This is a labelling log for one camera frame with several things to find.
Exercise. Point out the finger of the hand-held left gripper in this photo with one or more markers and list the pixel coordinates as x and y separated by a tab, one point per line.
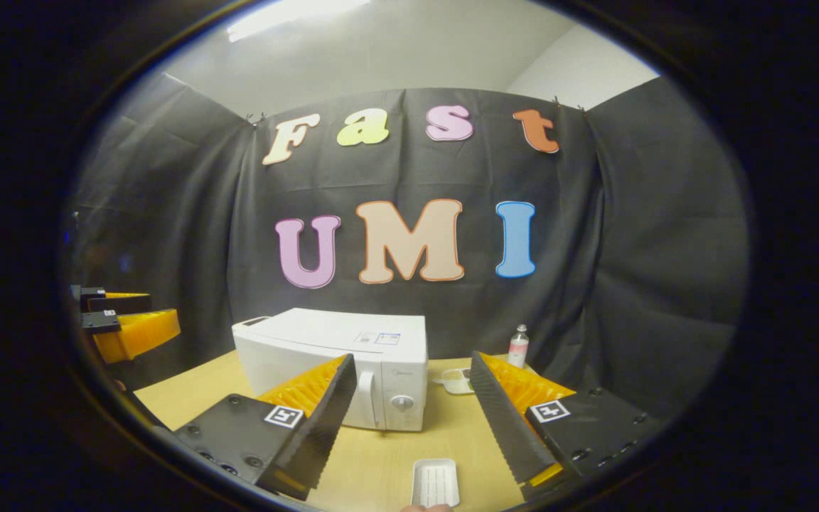
121	304
139	334

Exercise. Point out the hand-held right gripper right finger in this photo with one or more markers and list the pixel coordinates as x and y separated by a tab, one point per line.
502	427

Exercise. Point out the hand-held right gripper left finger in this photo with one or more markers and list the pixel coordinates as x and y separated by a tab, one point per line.
324	419

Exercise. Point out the white microwave oven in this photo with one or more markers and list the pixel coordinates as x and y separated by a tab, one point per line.
310	334

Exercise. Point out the white divided sauce dish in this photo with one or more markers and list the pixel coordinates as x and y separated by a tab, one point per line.
456	382

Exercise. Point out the clear bottle pink label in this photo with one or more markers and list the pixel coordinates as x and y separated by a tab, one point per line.
518	348

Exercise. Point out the white ribbed plastic tray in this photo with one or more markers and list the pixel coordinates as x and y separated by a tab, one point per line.
436	482

